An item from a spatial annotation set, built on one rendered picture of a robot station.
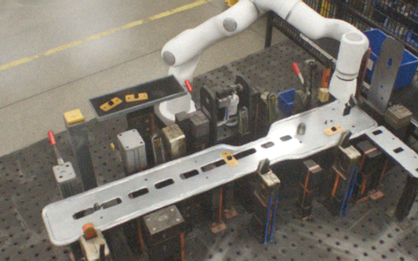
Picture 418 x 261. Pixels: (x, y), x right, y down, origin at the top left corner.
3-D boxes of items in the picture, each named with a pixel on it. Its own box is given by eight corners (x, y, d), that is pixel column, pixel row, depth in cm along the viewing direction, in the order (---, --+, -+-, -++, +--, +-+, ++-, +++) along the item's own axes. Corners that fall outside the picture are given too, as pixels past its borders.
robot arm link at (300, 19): (300, 7, 189) (362, 54, 185) (281, 23, 179) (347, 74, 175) (311, -11, 182) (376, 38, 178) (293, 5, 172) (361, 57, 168)
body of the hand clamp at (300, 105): (293, 157, 229) (302, 98, 207) (285, 148, 234) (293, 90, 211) (303, 153, 231) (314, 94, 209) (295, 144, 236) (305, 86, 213)
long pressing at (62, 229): (55, 256, 154) (54, 253, 153) (39, 207, 169) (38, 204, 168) (381, 127, 202) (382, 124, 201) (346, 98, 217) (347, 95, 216)
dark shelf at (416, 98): (425, 134, 197) (428, 129, 195) (297, 35, 257) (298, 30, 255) (462, 119, 204) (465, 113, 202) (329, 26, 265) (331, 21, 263)
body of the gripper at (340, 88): (329, 68, 182) (325, 92, 189) (347, 82, 175) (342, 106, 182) (345, 63, 185) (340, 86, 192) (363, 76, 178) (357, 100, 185)
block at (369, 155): (354, 207, 206) (369, 160, 188) (337, 190, 214) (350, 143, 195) (371, 199, 209) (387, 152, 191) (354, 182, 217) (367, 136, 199)
